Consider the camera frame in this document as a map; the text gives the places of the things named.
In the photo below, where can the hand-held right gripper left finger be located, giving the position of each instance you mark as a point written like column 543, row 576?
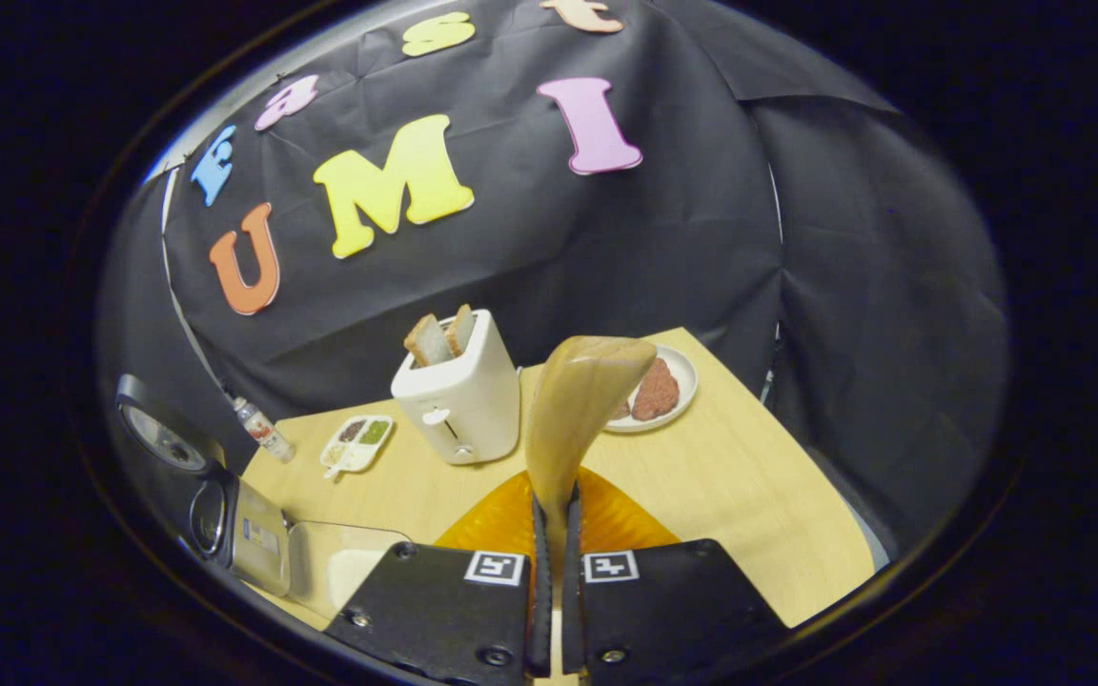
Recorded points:
column 444, row 610

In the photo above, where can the dark grey rice cooker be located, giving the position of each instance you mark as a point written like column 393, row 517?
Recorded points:
column 258, row 538

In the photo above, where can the white round plate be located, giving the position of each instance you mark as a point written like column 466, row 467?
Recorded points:
column 684, row 381

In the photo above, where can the brown meat piece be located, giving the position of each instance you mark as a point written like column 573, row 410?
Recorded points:
column 620, row 411
column 656, row 391

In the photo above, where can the small clear bottle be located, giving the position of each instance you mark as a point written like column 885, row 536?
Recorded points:
column 263, row 431

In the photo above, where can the white toaster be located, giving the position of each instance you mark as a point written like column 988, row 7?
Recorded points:
column 468, row 410

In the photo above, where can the toasted bread slice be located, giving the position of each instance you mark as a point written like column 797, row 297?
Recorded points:
column 459, row 330
column 428, row 341

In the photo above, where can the white divided bean dish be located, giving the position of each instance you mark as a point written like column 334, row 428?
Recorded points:
column 358, row 443

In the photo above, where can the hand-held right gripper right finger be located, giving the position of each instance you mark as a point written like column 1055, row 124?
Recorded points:
column 663, row 610

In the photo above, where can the black backdrop cloth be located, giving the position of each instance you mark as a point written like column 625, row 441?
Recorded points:
column 701, row 238

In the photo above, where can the clear rice container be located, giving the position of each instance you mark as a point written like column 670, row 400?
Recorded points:
column 349, row 572

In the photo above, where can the wooden spoon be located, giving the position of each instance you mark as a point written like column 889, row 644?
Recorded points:
column 573, row 410

